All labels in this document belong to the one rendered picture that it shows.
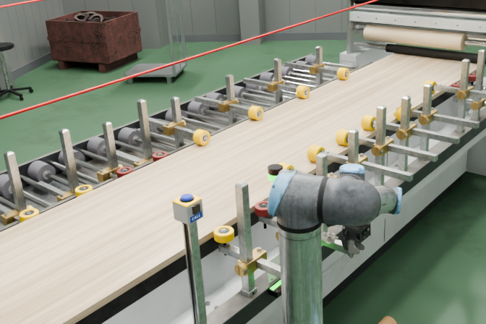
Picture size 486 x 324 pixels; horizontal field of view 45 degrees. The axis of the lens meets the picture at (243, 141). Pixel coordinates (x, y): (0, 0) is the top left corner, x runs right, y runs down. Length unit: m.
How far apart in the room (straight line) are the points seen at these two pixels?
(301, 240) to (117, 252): 0.98
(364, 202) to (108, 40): 7.10
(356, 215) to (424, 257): 2.43
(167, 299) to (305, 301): 0.82
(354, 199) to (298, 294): 0.32
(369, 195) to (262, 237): 1.23
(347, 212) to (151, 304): 1.04
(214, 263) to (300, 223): 1.01
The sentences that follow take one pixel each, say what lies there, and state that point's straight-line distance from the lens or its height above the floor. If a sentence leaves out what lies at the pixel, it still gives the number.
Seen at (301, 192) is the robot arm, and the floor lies 1.43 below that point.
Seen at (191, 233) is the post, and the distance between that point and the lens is 1.94.
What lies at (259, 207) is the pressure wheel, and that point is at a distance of 2.47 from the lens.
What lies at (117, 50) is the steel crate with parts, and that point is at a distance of 8.51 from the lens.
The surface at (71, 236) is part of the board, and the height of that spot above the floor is 0.90.
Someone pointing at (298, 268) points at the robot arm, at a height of 1.21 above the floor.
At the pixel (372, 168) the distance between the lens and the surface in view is 2.71.
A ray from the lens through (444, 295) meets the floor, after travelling 3.56.
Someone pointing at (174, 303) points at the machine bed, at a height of 0.69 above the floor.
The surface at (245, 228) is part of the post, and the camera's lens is 2.15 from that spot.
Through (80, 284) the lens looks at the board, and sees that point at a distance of 2.17.
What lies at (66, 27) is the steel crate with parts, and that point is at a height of 0.61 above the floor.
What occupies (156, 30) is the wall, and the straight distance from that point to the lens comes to 9.55.
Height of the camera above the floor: 2.09
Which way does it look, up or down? 22 degrees down
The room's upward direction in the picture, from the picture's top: 4 degrees counter-clockwise
